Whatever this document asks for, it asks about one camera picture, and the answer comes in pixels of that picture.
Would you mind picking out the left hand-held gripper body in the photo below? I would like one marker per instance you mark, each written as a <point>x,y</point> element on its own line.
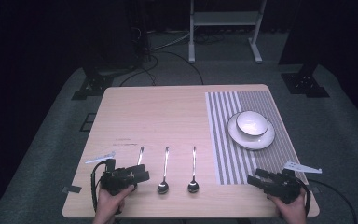
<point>118,182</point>

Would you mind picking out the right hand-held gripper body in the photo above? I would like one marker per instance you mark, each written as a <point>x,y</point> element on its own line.
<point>287,186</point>

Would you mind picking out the silver metal spoon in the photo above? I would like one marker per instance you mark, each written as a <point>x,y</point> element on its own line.
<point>140,155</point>
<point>165,168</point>
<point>194,168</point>

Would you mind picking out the person's left hand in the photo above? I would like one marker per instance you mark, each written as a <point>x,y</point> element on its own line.
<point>110,203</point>

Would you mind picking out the person's right hand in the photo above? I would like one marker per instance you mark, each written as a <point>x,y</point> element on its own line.
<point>290,211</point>

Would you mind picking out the white plate with dark rim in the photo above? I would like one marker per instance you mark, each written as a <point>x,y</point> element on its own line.
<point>250,142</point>

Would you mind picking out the grey white striped placemat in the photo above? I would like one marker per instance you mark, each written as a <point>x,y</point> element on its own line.
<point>227,155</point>

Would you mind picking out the grey tape strip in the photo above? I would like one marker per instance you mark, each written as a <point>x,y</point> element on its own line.
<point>72,188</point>

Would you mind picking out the wooden table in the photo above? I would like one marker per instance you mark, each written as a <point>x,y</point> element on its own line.
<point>155,124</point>

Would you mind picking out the white bowl with dark rim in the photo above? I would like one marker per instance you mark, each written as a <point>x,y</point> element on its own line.
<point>251,124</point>

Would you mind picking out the black stand base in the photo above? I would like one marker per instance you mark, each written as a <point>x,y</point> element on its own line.
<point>304,84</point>
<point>94,84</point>

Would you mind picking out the white metal stand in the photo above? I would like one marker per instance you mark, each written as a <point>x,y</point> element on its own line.
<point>225,18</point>

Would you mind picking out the black floor outlet frame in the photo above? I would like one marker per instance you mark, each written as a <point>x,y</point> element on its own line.
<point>88,122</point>

